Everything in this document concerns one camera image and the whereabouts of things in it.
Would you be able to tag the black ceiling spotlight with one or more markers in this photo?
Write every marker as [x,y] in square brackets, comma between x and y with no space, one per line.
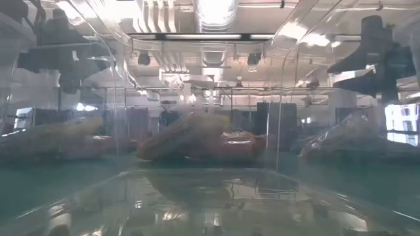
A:
[143,59]
[254,59]

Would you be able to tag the person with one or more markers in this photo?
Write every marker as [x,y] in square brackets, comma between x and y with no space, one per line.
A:
[169,116]

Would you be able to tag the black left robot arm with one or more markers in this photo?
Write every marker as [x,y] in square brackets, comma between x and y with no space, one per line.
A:
[65,39]

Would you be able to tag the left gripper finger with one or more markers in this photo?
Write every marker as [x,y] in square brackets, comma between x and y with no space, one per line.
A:
[96,65]

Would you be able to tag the bright window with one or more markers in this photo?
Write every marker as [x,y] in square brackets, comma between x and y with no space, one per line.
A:
[402,124]

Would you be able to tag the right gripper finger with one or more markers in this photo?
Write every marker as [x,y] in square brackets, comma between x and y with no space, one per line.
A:
[346,88]

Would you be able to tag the yellow Saucy Noods packet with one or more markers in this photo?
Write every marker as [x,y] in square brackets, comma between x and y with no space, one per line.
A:
[331,144]

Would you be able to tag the dark cabinet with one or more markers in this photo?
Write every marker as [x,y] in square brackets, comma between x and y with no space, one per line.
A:
[288,124]

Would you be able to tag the grey monitor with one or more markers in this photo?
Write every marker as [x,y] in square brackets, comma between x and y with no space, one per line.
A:
[23,118]

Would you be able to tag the silver ceiling duct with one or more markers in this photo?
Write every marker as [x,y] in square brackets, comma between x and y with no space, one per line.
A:
[215,14]

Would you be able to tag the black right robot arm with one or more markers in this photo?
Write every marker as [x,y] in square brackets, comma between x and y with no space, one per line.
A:
[377,39]

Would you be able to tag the linear ceiling light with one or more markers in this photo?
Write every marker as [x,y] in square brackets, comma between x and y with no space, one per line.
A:
[203,36]

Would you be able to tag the yellow Maruchan ramen packet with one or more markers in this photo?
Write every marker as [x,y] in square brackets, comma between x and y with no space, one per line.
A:
[49,132]
[177,141]

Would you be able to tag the black cabinet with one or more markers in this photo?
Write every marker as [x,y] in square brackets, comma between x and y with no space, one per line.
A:
[344,116]

